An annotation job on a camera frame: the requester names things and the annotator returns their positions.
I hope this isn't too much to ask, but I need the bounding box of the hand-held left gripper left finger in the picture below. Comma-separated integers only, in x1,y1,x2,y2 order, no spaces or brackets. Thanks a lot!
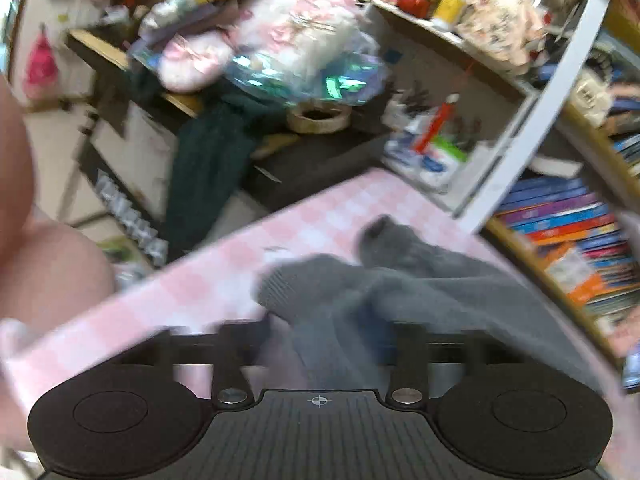
117,321,275,408

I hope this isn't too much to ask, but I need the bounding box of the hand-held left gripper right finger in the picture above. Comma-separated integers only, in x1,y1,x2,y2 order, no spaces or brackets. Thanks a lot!
385,320,506,407

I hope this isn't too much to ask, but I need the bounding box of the grey sweater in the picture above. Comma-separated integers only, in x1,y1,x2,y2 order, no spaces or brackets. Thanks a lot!
254,214,618,406

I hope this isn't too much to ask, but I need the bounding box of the pink checked cartoon table mat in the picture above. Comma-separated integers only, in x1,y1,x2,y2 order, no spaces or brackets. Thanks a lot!
0,167,640,480

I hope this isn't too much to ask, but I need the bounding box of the dark knitted cloth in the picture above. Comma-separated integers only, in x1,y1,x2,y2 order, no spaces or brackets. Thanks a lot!
162,94,262,262

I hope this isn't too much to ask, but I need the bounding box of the person's body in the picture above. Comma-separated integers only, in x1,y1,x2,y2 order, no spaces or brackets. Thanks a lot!
0,77,117,453

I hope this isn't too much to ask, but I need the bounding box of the row of leaning picture books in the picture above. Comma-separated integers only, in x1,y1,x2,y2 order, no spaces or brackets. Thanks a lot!
492,175,640,322

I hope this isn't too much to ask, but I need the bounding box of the black side table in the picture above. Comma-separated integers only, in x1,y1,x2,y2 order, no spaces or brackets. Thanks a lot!
240,127,397,213

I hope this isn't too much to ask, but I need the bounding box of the white cabinet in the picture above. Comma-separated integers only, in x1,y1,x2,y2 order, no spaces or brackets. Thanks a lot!
70,100,182,222

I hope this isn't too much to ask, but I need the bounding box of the white and wooden bookshelf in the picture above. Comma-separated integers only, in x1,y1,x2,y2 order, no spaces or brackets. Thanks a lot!
452,0,640,361

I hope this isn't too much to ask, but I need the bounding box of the red hanging tassel figure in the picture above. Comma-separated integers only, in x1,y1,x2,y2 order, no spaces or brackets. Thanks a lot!
412,92,461,154

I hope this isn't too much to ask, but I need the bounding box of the bunch of pencils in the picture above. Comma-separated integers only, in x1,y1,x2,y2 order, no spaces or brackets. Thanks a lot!
390,87,482,152

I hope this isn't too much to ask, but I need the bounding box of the beige tape roll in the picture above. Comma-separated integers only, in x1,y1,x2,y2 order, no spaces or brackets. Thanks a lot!
286,101,353,135

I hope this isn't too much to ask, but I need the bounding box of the white side shelf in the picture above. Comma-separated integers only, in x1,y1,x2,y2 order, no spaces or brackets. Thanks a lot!
295,0,541,206

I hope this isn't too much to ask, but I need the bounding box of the white quilted handbag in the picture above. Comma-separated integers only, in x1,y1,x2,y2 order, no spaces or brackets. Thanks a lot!
570,72,614,127

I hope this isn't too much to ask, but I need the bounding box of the pink and white plush toy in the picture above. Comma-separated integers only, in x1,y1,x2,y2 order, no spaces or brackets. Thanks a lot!
142,0,358,93

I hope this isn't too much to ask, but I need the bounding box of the pink hanging bag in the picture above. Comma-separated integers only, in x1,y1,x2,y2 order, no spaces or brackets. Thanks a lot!
24,30,57,102

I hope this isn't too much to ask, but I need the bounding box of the yellow bottle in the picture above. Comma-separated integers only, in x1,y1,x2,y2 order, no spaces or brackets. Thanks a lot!
431,0,471,31

